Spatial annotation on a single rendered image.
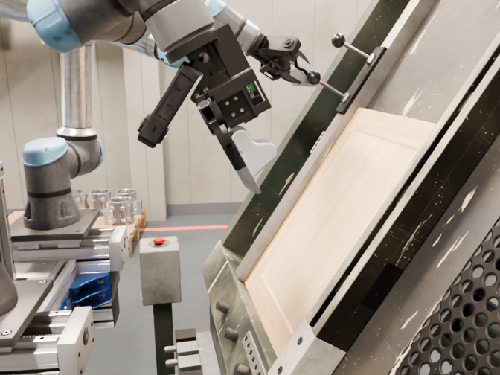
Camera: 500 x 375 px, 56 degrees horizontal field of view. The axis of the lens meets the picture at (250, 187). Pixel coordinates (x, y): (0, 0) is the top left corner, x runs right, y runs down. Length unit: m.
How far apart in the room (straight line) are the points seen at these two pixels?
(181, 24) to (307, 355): 0.57
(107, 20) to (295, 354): 0.61
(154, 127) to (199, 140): 4.00
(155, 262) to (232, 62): 0.97
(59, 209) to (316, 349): 0.83
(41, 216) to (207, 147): 3.33
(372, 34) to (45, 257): 1.16
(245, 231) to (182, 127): 3.12
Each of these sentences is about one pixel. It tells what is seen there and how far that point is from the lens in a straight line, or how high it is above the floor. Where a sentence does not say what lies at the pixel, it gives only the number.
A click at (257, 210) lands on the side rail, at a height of 1.02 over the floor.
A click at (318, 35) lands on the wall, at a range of 4.67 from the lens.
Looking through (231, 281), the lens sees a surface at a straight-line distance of 1.32.
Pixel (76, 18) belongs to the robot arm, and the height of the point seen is 1.53.
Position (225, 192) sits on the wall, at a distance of 4.71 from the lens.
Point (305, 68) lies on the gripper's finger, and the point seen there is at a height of 1.46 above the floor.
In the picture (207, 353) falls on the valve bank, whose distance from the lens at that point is 1.31.
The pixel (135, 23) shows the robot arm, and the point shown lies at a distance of 0.71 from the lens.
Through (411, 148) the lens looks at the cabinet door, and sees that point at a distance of 0.99.
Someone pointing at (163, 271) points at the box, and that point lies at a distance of 1.48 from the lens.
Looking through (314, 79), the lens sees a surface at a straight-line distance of 1.27.
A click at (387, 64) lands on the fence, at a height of 1.47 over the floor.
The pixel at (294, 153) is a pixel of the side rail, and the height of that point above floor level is 1.20.
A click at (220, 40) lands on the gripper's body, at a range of 0.59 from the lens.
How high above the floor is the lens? 1.48
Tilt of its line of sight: 15 degrees down
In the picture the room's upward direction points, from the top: straight up
